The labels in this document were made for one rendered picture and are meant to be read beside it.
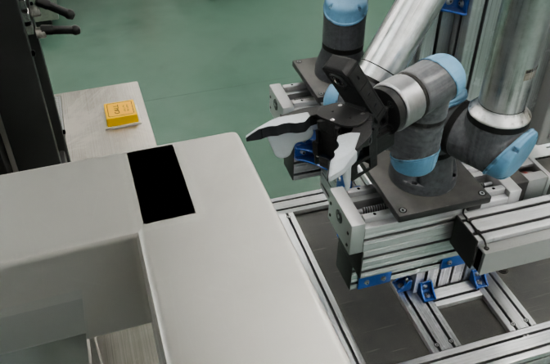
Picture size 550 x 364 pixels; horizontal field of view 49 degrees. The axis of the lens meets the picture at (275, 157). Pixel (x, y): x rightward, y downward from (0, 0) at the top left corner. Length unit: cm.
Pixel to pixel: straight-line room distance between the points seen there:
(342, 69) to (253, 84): 258
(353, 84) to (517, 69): 44
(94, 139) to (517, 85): 88
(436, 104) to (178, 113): 232
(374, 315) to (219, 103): 164
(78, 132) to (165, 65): 216
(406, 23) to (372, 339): 106
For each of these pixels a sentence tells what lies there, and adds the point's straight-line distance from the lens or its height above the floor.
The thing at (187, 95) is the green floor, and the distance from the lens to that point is 327.
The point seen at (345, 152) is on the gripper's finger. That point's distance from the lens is 74.
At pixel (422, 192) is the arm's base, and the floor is 83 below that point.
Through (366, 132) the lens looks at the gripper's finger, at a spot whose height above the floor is 125.
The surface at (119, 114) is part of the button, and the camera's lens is 144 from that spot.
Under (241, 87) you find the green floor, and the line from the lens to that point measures 332.
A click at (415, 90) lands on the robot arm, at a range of 88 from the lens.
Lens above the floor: 169
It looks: 37 degrees down
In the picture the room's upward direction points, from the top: straight up
